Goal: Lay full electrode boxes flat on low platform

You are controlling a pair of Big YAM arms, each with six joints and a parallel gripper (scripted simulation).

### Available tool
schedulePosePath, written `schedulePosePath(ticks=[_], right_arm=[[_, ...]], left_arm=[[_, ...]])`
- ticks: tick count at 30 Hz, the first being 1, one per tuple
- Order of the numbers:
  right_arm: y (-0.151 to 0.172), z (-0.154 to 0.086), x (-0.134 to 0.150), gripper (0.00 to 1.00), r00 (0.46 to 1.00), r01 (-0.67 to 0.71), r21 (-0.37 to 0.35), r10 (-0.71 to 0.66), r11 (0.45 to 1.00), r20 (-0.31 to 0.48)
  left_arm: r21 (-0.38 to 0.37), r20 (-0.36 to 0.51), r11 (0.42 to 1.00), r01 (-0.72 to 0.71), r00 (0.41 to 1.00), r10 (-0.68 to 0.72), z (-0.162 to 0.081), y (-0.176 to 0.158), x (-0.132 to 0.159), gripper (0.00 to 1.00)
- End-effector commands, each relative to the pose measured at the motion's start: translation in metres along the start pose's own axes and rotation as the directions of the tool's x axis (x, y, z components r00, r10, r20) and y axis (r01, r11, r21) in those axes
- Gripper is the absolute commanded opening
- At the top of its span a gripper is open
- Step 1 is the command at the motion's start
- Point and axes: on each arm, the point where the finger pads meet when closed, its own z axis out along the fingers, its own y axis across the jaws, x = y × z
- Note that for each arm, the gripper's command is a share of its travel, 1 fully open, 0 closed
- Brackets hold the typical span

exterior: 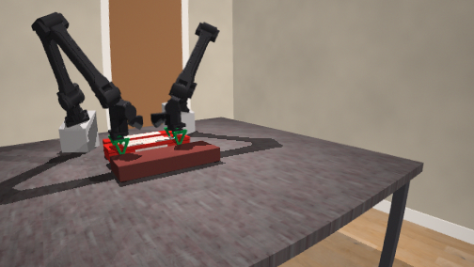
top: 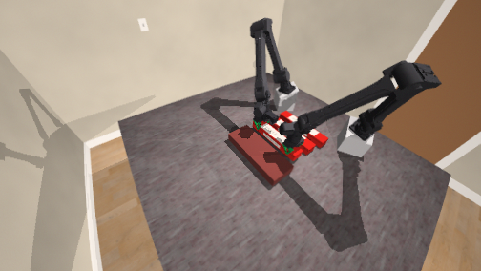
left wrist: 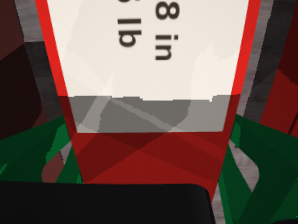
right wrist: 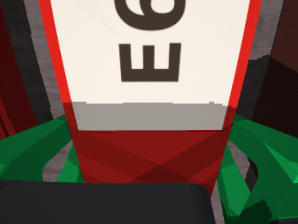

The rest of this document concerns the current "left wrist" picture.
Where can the red box of welding electrodes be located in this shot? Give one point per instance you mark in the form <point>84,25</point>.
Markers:
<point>149,89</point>
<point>281,110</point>

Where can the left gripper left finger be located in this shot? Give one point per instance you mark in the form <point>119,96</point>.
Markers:
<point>23,155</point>

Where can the dark red low platform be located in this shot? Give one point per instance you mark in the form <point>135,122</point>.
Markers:
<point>21,107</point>

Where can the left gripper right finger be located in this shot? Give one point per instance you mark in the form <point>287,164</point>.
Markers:
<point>275,196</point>

